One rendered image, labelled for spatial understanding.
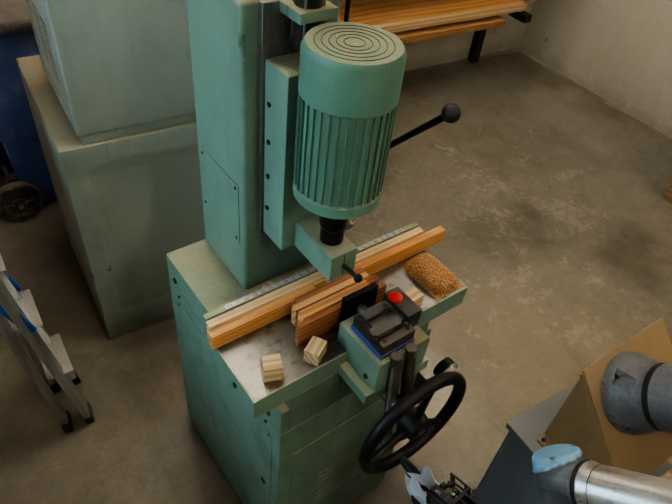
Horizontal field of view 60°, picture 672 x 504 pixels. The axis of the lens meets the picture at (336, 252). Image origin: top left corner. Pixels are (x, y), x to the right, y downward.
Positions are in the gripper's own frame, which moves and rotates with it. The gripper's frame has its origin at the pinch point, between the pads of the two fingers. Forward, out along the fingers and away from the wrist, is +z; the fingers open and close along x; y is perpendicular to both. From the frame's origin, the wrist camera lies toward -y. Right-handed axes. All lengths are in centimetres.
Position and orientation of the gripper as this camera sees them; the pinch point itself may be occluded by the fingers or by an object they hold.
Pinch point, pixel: (410, 480)
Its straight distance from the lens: 136.5
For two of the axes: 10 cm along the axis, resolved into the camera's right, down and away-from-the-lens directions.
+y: -0.9, -8.8, -4.6
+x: -7.9, 3.4, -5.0
